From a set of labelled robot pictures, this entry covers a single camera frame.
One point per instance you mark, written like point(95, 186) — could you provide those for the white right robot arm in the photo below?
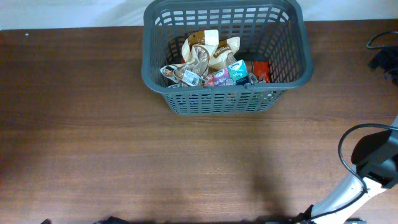
point(374, 171)

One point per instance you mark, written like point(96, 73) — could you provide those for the red biscuit packet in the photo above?
point(262, 71)

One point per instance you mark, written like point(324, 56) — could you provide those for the grey plastic basket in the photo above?
point(270, 30)

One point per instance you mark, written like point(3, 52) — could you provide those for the Kleenex tissue multipack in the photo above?
point(190, 74)

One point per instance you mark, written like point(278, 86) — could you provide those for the beige snack wrapper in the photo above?
point(197, 51)

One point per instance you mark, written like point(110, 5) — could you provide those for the beige snack bag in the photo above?
point(224, 54)

